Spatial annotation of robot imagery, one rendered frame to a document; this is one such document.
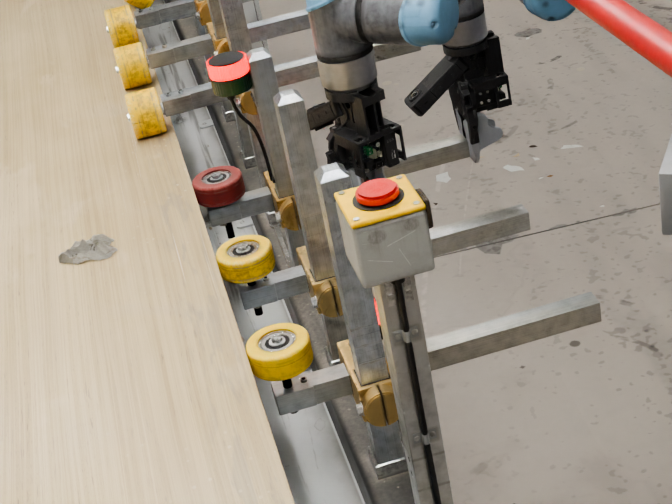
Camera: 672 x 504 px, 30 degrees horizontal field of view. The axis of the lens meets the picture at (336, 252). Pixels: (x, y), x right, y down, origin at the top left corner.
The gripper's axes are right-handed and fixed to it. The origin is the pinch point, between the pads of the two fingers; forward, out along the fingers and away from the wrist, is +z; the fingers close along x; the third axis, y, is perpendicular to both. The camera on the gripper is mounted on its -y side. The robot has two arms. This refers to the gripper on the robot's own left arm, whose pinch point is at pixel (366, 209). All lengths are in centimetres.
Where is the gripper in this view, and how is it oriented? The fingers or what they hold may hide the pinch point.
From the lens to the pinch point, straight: 177.2
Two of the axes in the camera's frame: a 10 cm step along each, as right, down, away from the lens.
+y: 5.4, 3.4, -7.7
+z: 1.8, 8.5, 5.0
